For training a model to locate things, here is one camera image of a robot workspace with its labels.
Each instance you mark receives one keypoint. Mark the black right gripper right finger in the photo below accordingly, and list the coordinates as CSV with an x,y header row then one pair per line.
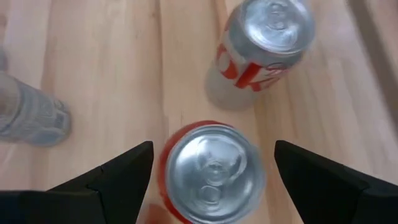
x,y
335,199

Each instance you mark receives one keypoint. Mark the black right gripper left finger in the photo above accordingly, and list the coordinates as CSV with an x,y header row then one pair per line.
x,y
77,205

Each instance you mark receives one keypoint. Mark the blue silver Red Bull can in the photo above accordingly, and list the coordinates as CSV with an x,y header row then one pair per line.
x,y
34,118

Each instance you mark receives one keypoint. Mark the orange Fanta can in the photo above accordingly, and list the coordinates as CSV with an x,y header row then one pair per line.
x,y
214,174

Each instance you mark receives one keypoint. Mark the silver Diet Coke can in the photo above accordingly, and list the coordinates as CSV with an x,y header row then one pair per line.
x,y
267,28

